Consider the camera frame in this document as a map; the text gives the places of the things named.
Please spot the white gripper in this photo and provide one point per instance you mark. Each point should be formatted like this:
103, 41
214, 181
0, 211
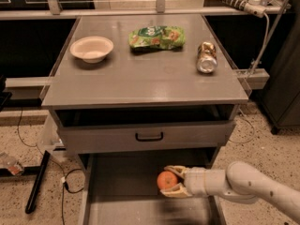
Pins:
196, 181

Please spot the orange fruit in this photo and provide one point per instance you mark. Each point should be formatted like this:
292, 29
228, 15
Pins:
166, 180

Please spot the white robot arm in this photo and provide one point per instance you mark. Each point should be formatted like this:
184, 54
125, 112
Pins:
238, 183

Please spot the grey open middle drawer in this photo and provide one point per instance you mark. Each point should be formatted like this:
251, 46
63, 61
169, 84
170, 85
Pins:
121, 189

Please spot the grey top drawer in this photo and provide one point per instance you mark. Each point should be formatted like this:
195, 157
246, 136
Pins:
85, 131

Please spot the grey drawer cabinet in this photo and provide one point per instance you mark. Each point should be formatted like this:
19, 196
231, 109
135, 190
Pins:
156, 79

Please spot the crushed soda can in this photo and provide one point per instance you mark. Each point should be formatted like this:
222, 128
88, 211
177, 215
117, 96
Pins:
207, 58

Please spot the green chip bag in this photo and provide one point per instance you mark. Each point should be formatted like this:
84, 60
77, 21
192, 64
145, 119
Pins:
157, 38

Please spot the black metal floor bar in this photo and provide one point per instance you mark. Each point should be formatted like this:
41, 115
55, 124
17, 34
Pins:
32, 200

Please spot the white paper bowl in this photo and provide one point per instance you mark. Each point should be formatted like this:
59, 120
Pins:
91, 49

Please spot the clear plastic bottle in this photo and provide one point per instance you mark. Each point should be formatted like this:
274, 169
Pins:
11, 164

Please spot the white power strip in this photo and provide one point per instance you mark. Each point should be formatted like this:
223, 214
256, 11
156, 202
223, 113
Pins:
253, 7

